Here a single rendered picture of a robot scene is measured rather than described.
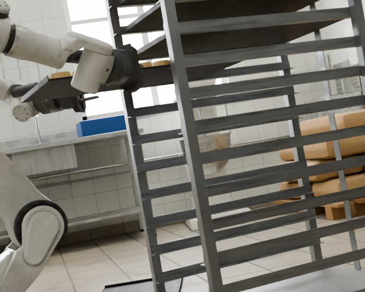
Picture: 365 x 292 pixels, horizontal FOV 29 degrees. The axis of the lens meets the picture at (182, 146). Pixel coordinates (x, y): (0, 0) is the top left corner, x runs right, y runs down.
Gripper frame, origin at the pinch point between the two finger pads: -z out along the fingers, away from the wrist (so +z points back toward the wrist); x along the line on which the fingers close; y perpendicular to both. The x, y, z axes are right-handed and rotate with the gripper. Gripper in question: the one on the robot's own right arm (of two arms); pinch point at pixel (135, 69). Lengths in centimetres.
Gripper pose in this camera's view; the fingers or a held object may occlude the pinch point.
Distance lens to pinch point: 184.6
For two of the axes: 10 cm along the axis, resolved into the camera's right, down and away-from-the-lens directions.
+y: -9.1, 1.7, 3.8
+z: -3.7, 0.6, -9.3
